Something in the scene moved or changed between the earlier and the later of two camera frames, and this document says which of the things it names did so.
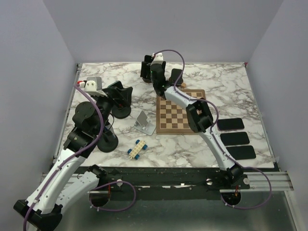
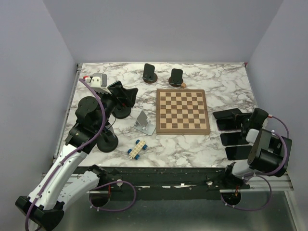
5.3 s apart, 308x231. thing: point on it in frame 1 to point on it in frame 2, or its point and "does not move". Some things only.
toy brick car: x=140 y=145 does not move
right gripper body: x=154 y=84 to x=244 y=119
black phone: x=242 y=152 does not move
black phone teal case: x=235 y=138 does not move
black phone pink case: x=230 y=124 does not move
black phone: x=147 y=58 to x=226 y=113
